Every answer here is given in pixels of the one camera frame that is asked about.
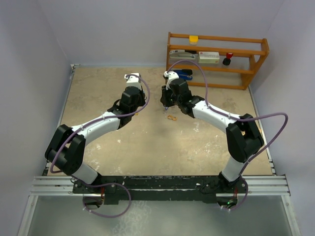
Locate orange S carabiner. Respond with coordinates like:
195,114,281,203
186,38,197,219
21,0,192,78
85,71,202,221
167,115,177,121

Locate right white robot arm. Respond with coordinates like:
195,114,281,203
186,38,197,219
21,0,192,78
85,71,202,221
160,79,264,192

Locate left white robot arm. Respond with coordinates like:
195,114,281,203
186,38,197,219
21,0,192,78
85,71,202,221
44,86,145,193

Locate blue stapler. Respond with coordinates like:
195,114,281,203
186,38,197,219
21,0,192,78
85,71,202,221
174,69,193,81

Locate grey stapler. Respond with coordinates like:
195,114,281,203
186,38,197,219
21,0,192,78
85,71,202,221
169,49,197,59

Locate white cardboard box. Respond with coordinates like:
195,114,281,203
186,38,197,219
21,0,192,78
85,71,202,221
198,52,220,64

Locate yellow box on shelf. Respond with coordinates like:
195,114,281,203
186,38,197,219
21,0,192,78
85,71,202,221
189,35,199,45

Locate wooden shelf rack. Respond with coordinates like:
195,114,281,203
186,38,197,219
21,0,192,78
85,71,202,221
166,32,270,90

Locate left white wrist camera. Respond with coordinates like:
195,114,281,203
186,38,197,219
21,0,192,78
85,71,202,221
124,73,142,90

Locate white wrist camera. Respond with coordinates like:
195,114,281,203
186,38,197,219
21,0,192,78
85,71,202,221
163,71,179,90
124,73,142,90

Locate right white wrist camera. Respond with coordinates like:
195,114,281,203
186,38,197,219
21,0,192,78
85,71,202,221
163,71,179,90

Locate black base frame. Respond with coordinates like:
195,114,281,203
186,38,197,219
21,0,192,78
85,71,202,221
73,176,248,205

